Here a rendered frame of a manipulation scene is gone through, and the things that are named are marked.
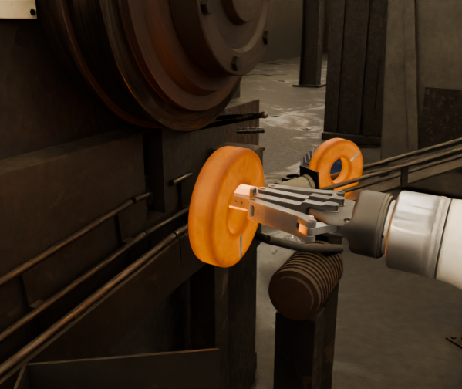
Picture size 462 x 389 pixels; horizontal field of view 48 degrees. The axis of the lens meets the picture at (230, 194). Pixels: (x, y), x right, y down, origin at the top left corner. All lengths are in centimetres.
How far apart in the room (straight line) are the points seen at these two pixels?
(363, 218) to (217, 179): 17
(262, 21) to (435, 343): 140
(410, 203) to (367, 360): 132
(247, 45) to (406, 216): 44
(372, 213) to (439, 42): 294
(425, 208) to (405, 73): 302
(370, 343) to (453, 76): 198
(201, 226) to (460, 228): 28
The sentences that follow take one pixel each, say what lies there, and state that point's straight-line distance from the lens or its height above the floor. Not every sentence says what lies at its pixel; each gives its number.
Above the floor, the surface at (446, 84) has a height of 71.
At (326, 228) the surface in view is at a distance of 59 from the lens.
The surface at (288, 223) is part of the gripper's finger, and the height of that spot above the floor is 84.
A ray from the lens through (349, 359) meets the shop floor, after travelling 186.
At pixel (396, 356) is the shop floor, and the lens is 192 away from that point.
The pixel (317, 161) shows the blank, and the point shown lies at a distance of 129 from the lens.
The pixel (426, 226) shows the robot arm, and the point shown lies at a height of 86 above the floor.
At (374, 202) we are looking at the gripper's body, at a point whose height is 87.
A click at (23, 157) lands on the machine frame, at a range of 81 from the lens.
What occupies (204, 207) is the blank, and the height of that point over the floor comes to 85.
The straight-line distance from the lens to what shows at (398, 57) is 360.
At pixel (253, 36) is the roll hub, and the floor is 103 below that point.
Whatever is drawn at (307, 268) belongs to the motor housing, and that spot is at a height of 53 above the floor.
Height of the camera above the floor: 105
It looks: 18 degrees down
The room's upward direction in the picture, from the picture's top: straight up
